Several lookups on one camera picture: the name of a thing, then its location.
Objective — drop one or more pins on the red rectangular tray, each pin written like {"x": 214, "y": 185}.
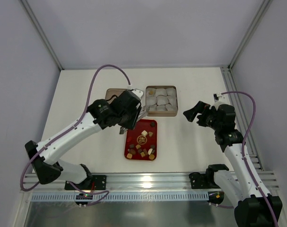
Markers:
{"x": 136, "y": 142}

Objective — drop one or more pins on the slotted cable duct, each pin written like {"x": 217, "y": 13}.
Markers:
{"x": 121, "y": 196}

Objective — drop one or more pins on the aluminium rail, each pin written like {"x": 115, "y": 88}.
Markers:
{"x": 144, "y": 181}
{"x": 242, "y": 121}

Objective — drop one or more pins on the gold square tin box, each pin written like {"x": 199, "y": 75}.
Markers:
{"x": 164, "y": 101}

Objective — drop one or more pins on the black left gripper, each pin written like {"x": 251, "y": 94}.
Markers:
{"x": 136, "y": 117}

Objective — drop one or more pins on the aluminium right side rail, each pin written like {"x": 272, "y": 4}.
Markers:
{"x": 242, "y": 121}

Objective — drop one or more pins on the gold tin lid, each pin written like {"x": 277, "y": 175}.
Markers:
{"x": 110, "y": 94}

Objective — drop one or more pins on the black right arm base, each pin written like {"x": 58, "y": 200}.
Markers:
{"x": 202, "y": 181}

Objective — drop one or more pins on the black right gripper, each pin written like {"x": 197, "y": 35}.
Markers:
{"x": 202, "y": 116}

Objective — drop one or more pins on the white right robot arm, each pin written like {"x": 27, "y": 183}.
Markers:
{"x": 253, "y": 204}

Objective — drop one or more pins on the white ridged chocolate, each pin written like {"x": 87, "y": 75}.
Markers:
{"x": 144, "y": 133}

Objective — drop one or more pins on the aluminium front rail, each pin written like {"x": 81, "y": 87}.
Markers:
{"x": 144, "y": 181}

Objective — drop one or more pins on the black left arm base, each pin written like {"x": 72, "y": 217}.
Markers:
{"x": 96, "y": 182}

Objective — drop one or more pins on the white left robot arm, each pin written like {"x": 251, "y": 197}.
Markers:
{"x": 46, "y": 155}

